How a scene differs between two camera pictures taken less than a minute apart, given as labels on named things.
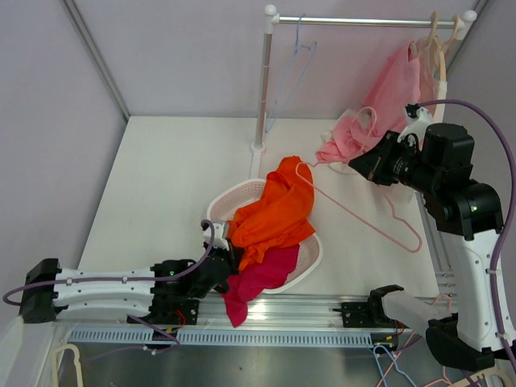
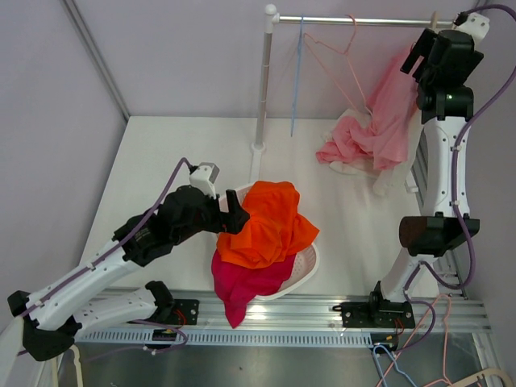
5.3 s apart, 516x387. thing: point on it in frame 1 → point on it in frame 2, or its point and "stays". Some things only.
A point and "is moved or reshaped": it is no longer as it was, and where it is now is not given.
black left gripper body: (229, 255) → (211, 216)
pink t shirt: (394, 87) stays
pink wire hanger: (351, 211) → (347, 53)
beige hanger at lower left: (56, 356) stays
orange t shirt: (283, 216) is moved or reshaped
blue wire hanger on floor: (396, 365) stays
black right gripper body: (397, 162) → (471, 63)
